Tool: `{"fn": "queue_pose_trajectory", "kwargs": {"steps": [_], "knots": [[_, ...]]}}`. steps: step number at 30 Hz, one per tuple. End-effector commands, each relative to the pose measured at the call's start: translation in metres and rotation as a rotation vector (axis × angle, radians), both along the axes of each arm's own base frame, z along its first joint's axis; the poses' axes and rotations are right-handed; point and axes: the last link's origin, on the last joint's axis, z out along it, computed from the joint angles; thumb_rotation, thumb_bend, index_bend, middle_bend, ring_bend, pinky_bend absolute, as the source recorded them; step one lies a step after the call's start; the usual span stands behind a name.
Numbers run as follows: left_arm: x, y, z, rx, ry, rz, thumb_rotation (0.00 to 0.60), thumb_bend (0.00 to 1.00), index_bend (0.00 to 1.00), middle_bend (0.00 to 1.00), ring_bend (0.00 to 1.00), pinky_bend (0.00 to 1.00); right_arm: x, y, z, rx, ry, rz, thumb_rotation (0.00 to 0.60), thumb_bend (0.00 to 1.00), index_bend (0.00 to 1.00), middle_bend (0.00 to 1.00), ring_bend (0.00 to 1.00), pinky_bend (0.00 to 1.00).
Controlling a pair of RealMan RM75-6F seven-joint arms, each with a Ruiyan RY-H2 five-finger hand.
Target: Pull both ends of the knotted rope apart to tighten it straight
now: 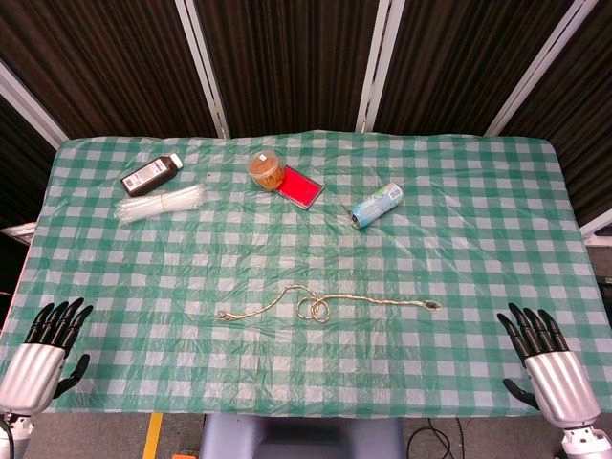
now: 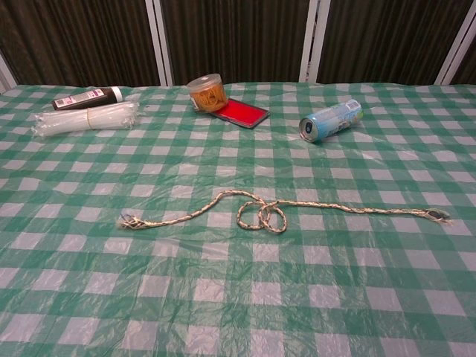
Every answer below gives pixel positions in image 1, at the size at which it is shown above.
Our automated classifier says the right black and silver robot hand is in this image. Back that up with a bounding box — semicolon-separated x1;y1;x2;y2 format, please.
496;302;602;430

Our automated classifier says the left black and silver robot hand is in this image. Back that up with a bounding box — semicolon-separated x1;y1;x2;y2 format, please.
0;296;95;415

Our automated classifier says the beige braided rope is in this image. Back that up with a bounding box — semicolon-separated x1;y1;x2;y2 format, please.
216;283;443;326

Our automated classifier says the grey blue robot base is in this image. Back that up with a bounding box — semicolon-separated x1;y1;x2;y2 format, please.
197;412;405;459

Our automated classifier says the brown bottle with white cap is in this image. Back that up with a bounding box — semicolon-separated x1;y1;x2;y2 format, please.
119;153;185;198

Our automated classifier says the light blue drink can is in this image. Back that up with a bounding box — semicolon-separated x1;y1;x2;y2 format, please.
350;181;404;231

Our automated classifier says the green white checkered tablecloth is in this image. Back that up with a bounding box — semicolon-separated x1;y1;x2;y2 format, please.
0;128;612;420

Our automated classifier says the clear jar of rubber bands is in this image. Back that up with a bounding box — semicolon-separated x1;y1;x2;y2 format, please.
247;148;287;193

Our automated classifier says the red ink pad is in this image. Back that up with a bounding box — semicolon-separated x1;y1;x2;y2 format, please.
275;164;327;210

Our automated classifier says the black floor cable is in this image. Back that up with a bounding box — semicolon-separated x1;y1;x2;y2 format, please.
405;417;482;459

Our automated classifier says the white partition frame post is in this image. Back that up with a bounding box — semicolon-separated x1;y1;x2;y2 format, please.
0;60;71;148
354;0;406;134
173;0;230;140
483;0;588;138

